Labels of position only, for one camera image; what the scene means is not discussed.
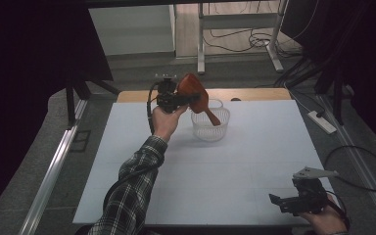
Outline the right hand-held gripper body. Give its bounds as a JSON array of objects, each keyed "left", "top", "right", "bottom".
[{"left": 285, "top": 165, "right": 341, "bottom": 217}]

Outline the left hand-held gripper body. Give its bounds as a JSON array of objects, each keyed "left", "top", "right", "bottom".
[{"left": 155, "top": 73, "right": 191, "bottom": 115}]

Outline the orange-brown spatula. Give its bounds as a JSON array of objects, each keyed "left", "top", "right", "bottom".
[{"left": 176, "top": 72, "right": 222, "bottom": 127}]

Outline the white plastic mesh basket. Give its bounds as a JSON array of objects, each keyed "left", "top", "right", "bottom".
[{"left": 190, "top": 98, "right": 231, "bottom": 143}]

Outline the person's left hand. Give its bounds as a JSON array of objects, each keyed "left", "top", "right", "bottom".
[{"left": 151, "top": 104, "right": 190, "bottom": 143}]

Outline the person's right hand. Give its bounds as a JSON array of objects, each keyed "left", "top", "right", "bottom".
[{"left": 298, "top": 195, "right": 350, "bottom": 235}]

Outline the white power strip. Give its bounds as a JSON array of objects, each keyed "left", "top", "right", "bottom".
[{"left": 306, "top": 110, "right": 338, "bottom": 135}]

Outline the black tripod stand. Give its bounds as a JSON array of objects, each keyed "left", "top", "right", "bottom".
[{"left": 64, "top": 77, "right": 122, "bottom": 129}]

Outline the dark square floor plate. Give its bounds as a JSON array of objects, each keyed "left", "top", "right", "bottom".
[{"left": 70, "top": 129, "right": 92, "bottom": 153}]

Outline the dark curtain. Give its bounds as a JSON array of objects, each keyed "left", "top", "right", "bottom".
[
  {"left": 279, "top": 0, "right": 376, "bottom": 157},
  {"left": 0, "top": 0, "right": 115, "bottom": 227}
]

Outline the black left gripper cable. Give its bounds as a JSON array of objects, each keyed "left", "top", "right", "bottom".
[{"left": 146, "top": 81, "right": 161, "bottom": 135}]

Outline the white metal stand frame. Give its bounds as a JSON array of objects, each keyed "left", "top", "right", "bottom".
[{"left": 196, "top": 0, "right": 290, "bottom": 74}]

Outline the aluminium floor rail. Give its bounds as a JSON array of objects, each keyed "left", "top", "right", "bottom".
[
  {"left": 19, "top": 99, "right": 90, "bottom": 235},
  {"left": 315, "top": 93, "right": 376, "bottom": 231}
]

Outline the white wall panel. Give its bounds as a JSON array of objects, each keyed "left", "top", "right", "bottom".
[{"left": 88, "top": 4, "right": 176, "bottom": 57}]

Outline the tangle of black floor cables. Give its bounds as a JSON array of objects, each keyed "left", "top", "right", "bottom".
[{"left": 205, "top": 26, "right": 304, "bottom": 59}]

